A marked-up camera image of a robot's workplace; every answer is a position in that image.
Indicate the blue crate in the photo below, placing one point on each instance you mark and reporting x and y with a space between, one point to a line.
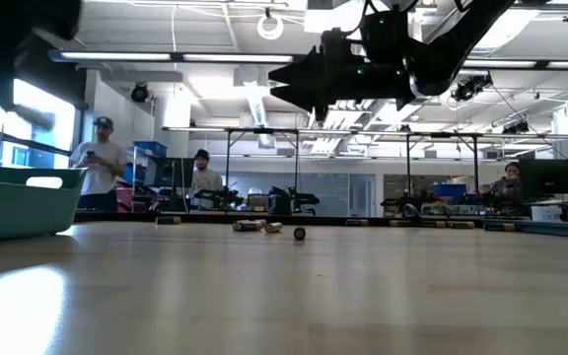
449 190

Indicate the person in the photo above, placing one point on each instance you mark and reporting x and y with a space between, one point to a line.
508 187
99 170
205 181

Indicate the black background robot arm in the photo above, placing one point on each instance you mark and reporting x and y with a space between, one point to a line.
286 202
222 198

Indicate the black background rig frame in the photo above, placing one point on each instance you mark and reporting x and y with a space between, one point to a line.
228 158
475 163

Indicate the green plastic bin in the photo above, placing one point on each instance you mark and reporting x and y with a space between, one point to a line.
18 207

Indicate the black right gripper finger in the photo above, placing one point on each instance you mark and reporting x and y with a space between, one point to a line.
299 69
299 94

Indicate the black aluminium table frame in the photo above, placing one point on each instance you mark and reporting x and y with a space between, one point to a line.
215 217

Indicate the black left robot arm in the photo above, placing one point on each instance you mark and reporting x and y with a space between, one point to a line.
18 20

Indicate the white box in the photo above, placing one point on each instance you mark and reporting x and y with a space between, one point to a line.
546 213

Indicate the white ceiling air duct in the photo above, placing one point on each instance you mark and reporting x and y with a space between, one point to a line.
257 106

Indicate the large window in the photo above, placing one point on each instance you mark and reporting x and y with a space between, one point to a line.
64 138

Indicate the dark computer monitor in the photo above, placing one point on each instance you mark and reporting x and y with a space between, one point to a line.
170 172
545 177

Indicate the ceiling LED light bar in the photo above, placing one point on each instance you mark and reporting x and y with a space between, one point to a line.
116 56

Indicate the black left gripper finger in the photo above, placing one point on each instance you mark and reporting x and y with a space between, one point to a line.
25 114

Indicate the dark cylindrical battery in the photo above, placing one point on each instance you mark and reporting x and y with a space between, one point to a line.
168 220
461 225
300 234
400 223
260 222
357 222
245 226
500 227
434 224

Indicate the blue storage bin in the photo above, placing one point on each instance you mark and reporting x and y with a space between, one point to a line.
150 149

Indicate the black spotlight cluster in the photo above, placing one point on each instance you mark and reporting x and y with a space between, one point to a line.
469 89

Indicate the silver cylindrical battery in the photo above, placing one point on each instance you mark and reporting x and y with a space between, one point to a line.
273 227

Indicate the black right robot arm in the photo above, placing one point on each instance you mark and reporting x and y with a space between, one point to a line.
437 54

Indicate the black ceiling spotlight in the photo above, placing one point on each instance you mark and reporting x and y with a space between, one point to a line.
139 92

